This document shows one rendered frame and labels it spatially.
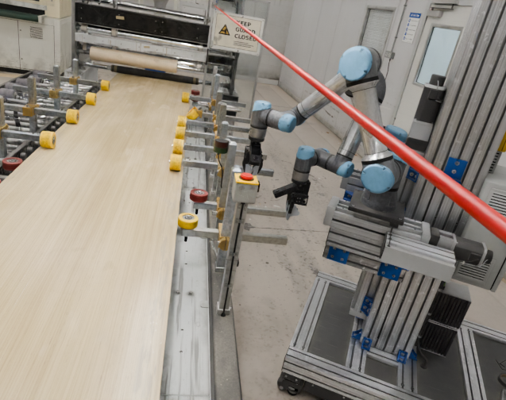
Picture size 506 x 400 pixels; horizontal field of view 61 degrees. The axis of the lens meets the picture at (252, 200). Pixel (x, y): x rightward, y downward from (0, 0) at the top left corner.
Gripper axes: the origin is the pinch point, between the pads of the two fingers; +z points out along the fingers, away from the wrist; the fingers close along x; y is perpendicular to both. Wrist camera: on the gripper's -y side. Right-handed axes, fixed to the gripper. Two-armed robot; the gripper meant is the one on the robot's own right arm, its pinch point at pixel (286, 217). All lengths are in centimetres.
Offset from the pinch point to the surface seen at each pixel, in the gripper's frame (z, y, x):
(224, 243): -2.7, -31.7, -33.6
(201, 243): 20.6, -37.8, 3.5
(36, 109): -13, -136, 78
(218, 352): 13, -34, -75
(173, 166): -11, -55, 21
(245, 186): -38, -32, -59
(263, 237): -2.8, -15.2, -26.6
